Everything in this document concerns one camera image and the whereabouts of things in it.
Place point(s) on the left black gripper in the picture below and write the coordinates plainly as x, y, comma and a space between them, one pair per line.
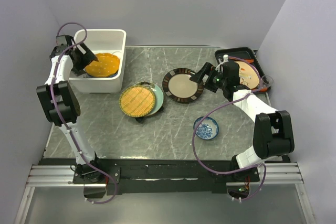
88, 56

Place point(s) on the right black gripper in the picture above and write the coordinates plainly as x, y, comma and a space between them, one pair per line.
198, 77

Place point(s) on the yellow dotted scalloped plate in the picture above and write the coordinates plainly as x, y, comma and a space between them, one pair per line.
108, 64

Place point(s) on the dark brown patterned plate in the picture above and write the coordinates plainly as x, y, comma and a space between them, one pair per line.
177, 86

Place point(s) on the woven bamboo plate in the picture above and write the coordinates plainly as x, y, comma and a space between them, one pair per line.
137, 101

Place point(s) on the teal dotted scalloped plate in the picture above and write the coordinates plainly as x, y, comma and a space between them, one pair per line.
109, 76

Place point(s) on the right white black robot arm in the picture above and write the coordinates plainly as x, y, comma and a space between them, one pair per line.
273, 135

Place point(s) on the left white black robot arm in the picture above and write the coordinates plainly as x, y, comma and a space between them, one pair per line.
61, 107

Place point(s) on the white plastic bin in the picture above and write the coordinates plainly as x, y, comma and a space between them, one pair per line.
102, 41

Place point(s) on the pale green plate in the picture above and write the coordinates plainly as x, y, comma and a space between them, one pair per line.
159, 96

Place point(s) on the beige leaf pattern plate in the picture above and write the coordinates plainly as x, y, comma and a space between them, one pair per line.
247, 75

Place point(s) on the blue white porcelain bowl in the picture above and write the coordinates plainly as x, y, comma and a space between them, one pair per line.
208, 129

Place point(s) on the black rectangular tray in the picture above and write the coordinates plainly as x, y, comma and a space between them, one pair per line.
241, 53

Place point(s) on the clear plastic cup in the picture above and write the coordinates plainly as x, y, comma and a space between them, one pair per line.
265, 83

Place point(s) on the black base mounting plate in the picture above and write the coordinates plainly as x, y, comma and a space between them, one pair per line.
129, 176

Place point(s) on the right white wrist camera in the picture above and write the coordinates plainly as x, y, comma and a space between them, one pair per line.
222, 60

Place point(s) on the aluminium rail frame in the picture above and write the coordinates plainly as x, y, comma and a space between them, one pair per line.
63, 176

